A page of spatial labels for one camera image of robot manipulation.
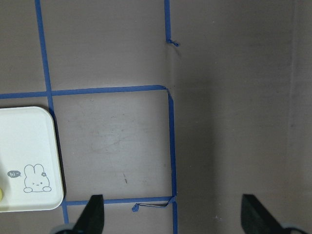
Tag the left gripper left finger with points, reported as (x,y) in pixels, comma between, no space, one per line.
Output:
(91,220)

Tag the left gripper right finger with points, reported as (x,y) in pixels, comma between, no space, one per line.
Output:
(256,219)

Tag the cream plastic tray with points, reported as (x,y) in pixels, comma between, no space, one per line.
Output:
(30,174)

